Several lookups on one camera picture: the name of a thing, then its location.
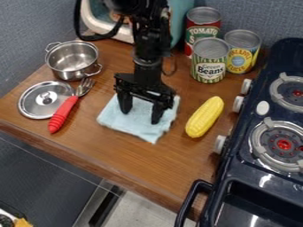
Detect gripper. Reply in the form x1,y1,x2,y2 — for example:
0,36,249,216
112,56,178,125

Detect blue cloth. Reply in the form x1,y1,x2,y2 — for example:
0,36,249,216
96,93,182,145

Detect yellow toy corn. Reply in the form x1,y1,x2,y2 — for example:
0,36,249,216
184,96,225,139

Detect green striped can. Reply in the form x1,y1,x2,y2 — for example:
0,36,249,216
190,36,231,84

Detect silver pot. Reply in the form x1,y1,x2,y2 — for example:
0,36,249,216
43,40,105,82

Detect silver lid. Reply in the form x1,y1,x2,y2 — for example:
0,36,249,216
16,80,76,121

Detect red can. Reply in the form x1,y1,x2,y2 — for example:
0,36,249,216
183,6,223,59

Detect yellow can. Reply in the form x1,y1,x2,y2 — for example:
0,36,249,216
222,28,263,74

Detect toy stove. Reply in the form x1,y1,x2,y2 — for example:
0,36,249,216
174,37,303,227

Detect red handled fork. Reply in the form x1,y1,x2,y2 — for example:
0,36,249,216
47,77,97,135

